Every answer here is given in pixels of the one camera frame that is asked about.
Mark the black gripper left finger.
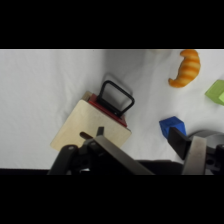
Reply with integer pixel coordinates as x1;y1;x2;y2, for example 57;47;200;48
82;126;155;176

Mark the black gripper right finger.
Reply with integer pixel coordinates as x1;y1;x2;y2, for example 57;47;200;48
167;126;208;176

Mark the red drawer with black handle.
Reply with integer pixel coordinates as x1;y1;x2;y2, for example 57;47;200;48
87;79;136;129

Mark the light wooden drawer box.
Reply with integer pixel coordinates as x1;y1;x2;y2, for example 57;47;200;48
49;90;133;153

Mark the blue toy block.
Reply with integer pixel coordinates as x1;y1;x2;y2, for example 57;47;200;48
158;115;188;141

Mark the green toy block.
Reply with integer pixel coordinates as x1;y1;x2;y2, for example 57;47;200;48
204;79;224;107

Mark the orange toy croissant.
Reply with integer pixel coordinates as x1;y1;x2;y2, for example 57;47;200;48
167;49;202;89

